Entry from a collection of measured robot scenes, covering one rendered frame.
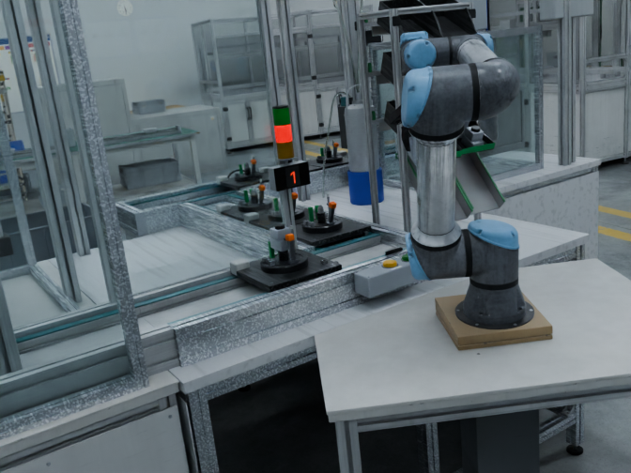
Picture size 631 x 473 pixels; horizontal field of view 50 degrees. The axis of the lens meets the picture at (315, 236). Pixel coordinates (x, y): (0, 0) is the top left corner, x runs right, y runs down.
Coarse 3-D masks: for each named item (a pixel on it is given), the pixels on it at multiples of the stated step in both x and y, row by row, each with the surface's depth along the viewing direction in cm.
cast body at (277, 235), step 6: (270, 228) 197; (276, 228) 195; (282, 228) 195; (288, 228) 195; (270, 234) 197; (276, 234) 194; (282, 234) 194; (270, 240) 198; (276, 240) 195; (282, 240) 194; (270, 246) 199; (276, 246) 196; (282, 246) 194
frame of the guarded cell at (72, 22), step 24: (72, 0) 135; (72, 24) 136; (72, 48) 137; (96, 120) 142; (96, 144) 143; (96, 168) 143; (120, 240) 149; (120, 264) 150; (120, 288) 151; (120, 312) 154; (144, 360) 157; (120, 384) 155; (144, 384) 158; (48, 408) 147; (72, 408) 150; (0, 432) 143
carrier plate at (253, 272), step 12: (300, 252) 210; (252, 264) 204; (312, 264) 198; (336, 264) 196; (240, 276) 198; (252, 276) 193; (264, 276) 192; (276, 276) 191; (288, 276) 190; (300, 276) 189; (312, 276) 190; (264, 288) 186; (276, 288) 185
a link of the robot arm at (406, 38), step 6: (402, 36) 181; (408, 36) 179; (414, 36) 179; (420, 36) 179; (426, 36) 180; (402, 42) 181; (402, 48) 182; (402, 54) 179; (402, 60) 183; (402, 66) 184; (402, 72) 185
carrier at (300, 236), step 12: (312, 216) 237; (324, 216) 233; (300, 228) 237; (312, 228) 229; (324, 228) 228; (336, 228) 230; (348, 228) 231; (360, 228) 230; (300, 240) 226; (312, 240) 221; (324, 240) 222; (336, 240) 225
